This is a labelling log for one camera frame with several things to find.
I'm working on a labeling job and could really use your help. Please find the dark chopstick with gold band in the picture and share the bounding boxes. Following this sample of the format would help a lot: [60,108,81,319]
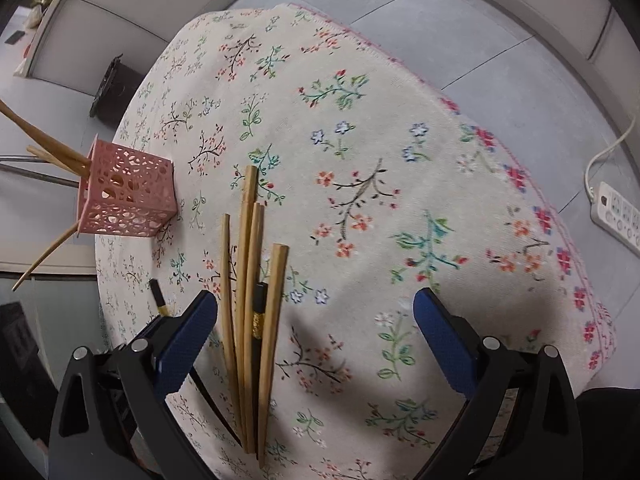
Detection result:
[149,279,243,448]
[250,282,268,461]

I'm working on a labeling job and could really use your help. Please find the floral tablecloth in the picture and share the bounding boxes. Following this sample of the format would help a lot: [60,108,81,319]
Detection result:
[92,4,618,480]

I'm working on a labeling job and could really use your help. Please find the person's dark clothing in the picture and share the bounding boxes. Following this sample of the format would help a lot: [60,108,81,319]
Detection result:
[575,385,640,480]

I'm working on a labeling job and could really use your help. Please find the grey kitchen cabinets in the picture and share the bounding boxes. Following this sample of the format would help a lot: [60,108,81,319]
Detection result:
[20,0,640,126]

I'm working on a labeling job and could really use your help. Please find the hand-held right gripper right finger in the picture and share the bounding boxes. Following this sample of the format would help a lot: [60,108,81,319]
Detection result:
[412,287,586,480]

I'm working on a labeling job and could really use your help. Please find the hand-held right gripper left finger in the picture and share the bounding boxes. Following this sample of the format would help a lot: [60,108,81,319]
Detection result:
[47,289,218,480]

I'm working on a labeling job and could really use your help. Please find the white power strip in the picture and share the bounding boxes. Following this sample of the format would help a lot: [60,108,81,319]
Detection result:
[590,182,640,256]

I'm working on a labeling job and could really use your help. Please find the brown trash bin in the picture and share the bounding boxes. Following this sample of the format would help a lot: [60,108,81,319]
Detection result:
[90,55,146,123]

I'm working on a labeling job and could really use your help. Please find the white power cable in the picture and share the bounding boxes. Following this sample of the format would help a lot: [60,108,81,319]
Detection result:
[585,115,640,196]

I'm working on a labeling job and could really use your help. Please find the pink perforated utensil basket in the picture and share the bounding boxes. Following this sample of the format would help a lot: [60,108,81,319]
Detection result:
[75,134,177,237]

